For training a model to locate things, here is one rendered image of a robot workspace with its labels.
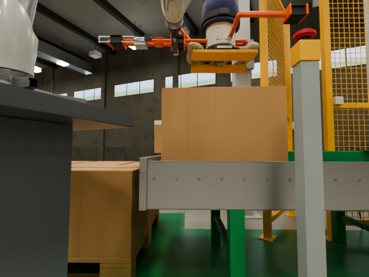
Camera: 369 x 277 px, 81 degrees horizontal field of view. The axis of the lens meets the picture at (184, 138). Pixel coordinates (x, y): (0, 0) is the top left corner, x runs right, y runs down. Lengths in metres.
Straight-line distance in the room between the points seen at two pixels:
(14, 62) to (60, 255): 0.52
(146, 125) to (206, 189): 10.93
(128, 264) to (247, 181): 0.67
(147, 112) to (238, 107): 10.85
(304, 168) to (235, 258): 0.44
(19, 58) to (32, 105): 0.24
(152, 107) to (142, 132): 1.44
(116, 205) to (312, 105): 0.90
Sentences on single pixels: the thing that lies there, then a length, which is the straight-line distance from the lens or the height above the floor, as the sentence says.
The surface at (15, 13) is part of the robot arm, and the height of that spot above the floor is 0.98.
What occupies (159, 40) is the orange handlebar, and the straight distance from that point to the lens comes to 1.35.
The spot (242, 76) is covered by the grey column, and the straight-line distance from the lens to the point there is 2.36.
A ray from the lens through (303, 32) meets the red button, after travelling 0.87.
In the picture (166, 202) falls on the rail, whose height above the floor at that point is 0.43.
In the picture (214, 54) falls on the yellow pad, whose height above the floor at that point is 1.14.
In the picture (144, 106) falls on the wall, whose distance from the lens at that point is 12.01.
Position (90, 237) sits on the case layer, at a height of 0.24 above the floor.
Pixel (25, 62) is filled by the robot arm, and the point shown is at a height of 0.86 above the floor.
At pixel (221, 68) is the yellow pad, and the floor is 1.14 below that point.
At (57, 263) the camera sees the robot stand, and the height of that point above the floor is 0.33.
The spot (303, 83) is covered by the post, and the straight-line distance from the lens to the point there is 0.81.
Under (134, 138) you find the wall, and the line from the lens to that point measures 12.15.
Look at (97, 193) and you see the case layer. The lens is 1.12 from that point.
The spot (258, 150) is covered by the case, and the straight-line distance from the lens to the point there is 1.07.
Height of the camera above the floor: 0.63
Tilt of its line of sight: 4 degrees up
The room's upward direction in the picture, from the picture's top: straight up
